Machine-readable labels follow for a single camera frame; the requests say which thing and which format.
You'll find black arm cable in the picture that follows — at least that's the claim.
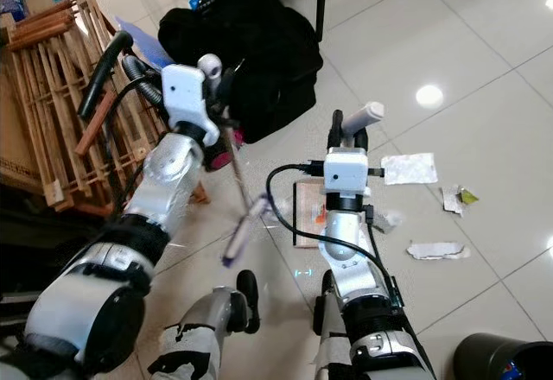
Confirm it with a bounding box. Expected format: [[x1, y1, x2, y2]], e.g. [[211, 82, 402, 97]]
[[109, 74, 167, 225], [264, 161, 405, 307]]

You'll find black round trash bin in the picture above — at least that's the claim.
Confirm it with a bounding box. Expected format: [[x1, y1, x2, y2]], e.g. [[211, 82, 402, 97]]
[[452, 332, 553, 380]]

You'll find black vacuum handle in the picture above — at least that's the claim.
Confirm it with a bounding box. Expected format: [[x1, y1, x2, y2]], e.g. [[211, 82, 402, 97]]
[[77, 29, 135, 124]]

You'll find blue paper sheet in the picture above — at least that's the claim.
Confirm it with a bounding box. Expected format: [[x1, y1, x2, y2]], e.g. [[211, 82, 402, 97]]
[[116, 16, 175, 72]]

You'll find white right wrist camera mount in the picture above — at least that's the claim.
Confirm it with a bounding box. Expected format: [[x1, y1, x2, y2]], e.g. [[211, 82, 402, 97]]
[[323, 148, 372, 196]]

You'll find robot leg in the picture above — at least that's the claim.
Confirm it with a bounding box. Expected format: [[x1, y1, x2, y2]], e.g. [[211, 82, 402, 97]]
[[149, 269, 262, 380], [314, 269, 365, 380]]

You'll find brown cardboard box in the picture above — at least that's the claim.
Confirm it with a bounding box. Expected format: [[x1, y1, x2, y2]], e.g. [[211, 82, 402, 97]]
[[0, 13, 54, 196]]

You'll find long torn white paper scrap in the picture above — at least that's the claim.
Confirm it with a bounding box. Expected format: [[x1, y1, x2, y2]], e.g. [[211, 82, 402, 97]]
[[407, 241, 473, 261]]

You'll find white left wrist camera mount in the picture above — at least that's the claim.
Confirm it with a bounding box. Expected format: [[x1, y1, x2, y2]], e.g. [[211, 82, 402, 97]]
[[162, 63, 222, 147]]

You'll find crumpled paper with green bit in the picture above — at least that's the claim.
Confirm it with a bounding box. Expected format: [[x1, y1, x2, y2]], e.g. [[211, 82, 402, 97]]
[[440, 186, 481, 218]]

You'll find wooden slatted rack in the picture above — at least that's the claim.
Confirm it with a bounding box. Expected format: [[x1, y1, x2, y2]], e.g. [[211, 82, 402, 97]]
[[4, 0, 210, 219]]

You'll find flat white paper scrap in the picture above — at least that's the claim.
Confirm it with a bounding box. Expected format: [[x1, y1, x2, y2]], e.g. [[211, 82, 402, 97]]
[[381, 153, 440, 186]]

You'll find robot right leg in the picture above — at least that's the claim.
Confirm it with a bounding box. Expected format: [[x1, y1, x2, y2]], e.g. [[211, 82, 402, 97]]
[[314, 269, 365, 380]]

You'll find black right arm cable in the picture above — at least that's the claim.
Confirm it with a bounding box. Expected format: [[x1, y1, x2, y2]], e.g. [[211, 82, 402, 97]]
[[264, 161, 405, 307]]

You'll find black metal furniture leg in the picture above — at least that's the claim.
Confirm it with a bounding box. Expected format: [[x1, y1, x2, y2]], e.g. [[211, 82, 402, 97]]
[[315, 0, 330, 43]]

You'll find black fabric bag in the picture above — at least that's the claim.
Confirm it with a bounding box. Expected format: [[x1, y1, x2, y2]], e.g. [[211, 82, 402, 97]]
[[158, 0, 331, 145]]

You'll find grey ribbed vacuum hose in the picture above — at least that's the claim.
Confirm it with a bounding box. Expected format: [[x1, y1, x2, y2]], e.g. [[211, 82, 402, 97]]
[[121, 54, 167, 106]]

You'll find small broom with purple brush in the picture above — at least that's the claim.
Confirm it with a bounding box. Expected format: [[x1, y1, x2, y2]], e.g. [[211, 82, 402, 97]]
[[195, 54, 276, 269]]

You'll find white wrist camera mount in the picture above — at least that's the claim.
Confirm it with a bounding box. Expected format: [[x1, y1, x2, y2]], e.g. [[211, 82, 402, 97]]
[[162, 63, 222, 147], [323, 148, 372, 196]]

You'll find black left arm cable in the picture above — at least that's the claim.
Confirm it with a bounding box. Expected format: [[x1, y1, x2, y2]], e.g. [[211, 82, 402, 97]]
[[109, 74, 167, 225]]

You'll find robot left leg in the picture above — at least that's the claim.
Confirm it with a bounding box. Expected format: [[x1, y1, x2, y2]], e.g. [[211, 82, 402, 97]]
[[149, 269, 262, 380]]

